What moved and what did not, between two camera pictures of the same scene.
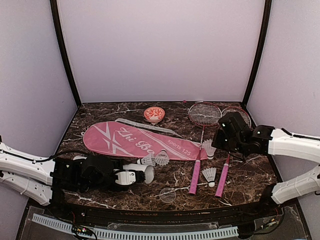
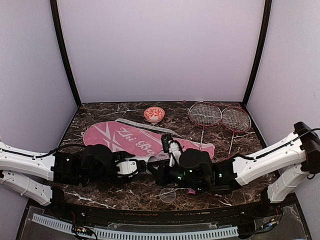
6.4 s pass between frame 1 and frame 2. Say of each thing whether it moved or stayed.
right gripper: moved
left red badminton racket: stayed
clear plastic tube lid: stayed
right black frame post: stayed
